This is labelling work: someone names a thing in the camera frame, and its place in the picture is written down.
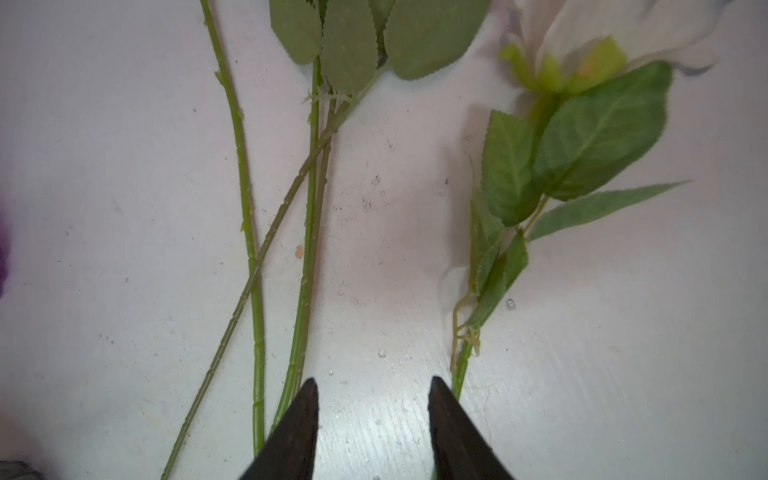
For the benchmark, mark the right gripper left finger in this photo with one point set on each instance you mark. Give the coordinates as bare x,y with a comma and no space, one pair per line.
289,453

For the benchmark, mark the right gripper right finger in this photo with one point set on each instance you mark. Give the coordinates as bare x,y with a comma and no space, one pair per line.
459,450

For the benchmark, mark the small white rose stem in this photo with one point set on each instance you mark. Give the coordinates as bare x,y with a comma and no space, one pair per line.
596,75

